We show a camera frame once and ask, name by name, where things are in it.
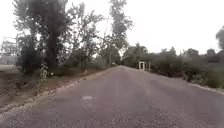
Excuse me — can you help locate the row of bushes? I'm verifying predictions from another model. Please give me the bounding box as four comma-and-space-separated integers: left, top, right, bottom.
121, 25, 224, 90

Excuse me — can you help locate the brown dirt verge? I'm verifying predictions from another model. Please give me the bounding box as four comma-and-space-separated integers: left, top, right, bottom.
0, 64, 116, 116

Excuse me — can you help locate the pale road edge strip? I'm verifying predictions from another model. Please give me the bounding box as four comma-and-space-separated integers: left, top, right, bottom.
186, 81, 224, 96

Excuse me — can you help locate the small white gate structure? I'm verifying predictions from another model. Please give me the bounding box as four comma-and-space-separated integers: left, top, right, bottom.
138, 60, 151, 72

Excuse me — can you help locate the grey asphalt road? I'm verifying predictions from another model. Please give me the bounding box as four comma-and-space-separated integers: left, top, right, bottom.
0, 65, 224, 128

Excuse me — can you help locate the row of trees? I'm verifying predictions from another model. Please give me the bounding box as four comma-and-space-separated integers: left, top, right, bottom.
11, 0, 134, 76

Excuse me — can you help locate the pylon structure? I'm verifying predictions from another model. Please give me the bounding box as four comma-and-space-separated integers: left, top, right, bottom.
0, 36, 19, 66

